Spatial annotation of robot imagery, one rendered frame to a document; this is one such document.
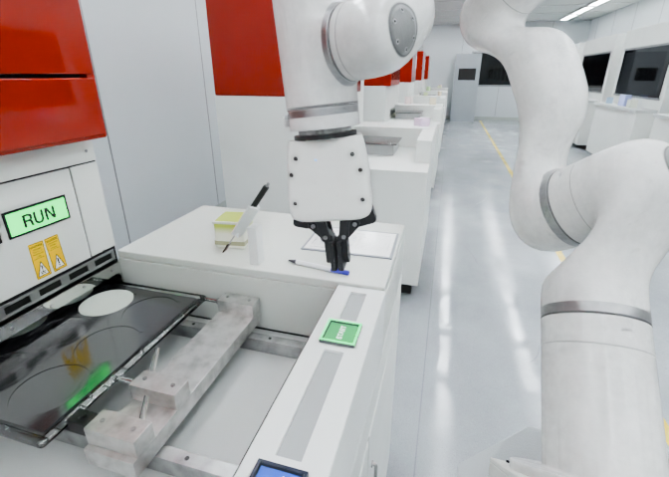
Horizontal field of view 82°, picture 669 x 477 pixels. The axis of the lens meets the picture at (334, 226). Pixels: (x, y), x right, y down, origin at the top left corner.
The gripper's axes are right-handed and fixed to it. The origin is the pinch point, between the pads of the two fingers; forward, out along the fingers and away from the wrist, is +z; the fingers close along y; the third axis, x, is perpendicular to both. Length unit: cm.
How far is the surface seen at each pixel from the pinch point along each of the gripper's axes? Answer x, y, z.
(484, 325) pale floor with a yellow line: 159, 48, 109
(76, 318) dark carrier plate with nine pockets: 10, -55, 16
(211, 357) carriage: 6.1, -25.7, 21.2
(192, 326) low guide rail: 18.0, -36.3, 22.3
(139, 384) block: -4.4, -31.4, 18.4
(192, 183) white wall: 275, -185, 35
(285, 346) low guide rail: 15.6, -15.7, 25.1
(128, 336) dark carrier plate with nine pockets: 6.8, -41.6, 17.4
